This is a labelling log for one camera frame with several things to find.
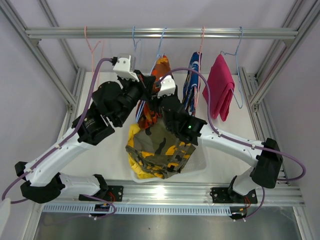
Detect white perforated plastic basket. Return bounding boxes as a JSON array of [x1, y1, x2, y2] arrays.
[[130, 146, 210, 183]]

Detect light blue hanger orange trousers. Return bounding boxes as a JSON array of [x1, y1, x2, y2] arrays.
[[135, 27, 167, 123]]

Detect white slotted cable duct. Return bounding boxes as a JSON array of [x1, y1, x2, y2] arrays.
[[42, 203, 232, 216]]

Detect right aluminium frame posts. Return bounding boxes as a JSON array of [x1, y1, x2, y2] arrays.
[[239, 0, 320, 189]]

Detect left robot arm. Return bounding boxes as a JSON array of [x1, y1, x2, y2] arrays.
[[15, 72, 156, 204]]

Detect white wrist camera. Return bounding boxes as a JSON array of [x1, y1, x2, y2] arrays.
[[113, 53, 140, 82], [157, 75, 176, 99]]

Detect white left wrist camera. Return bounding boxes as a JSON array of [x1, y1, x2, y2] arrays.
[[113, 53, 140, 82]]

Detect aluminium hanging rail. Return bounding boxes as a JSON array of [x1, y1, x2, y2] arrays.
[[25, 26, 299, 40]]

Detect aluminium frame posts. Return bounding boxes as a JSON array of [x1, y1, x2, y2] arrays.
[[239, 0, 320, 189], [0, 0, 86, 113]]

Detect light blue hanger camo trousers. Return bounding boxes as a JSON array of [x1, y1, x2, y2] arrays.
[[131, 26, 143, 67]]

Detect grey yellow camouflage trousers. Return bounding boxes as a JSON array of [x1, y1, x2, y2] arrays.
[[133, 121, 196, 179]]

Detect orange camouflage trousers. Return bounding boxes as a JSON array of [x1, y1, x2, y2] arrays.
[[136, 55, 171, 129]]

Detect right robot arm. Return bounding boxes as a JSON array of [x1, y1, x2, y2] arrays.
[[158, 95, 283, 202]]

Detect left aluminium frame posts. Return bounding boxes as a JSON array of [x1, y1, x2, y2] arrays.
[[0, 0, 86, 113]]

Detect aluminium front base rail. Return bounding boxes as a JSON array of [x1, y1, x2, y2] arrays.
[[31, 177, 306, 207]]

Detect pink wire hanger blue trousers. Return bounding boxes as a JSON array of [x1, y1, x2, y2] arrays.
[[193, 26, 205, 116]]

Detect blue white patterned trousers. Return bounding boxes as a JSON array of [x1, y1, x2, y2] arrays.
[[182, 51, 199, 116]]

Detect light blue hanger magenta trousers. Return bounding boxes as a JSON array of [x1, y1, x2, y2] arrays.
[[220, 26, 244, 109]]

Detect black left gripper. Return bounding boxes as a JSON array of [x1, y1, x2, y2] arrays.
[[114, 70, 156, 126]]

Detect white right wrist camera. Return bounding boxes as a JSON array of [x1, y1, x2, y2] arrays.
[[157, 75, 176, 99]]

